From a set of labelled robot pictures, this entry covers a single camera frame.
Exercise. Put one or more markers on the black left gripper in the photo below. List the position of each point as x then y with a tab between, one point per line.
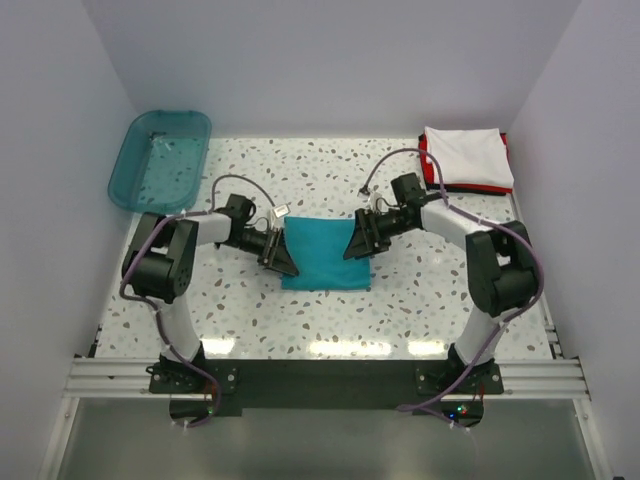
275	255

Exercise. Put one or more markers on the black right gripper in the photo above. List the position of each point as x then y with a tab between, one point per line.
366	238

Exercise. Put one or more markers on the teal t shirt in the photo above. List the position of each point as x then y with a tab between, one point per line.
317	247

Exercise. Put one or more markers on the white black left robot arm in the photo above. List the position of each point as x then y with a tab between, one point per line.
158	269

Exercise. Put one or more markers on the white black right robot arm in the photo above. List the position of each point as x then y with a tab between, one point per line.
502	274

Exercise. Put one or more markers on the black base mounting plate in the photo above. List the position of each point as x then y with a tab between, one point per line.
312	385

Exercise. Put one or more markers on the teal translucent plastic bin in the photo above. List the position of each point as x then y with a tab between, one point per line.
159	166

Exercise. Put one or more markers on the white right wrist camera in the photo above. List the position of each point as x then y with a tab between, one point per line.
376	201

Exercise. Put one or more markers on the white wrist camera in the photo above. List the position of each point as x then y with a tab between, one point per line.
278	213
376	201

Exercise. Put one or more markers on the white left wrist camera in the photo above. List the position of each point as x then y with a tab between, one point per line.
278	213

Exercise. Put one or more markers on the aluminium extrusion rail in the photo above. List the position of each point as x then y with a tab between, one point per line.
528	380

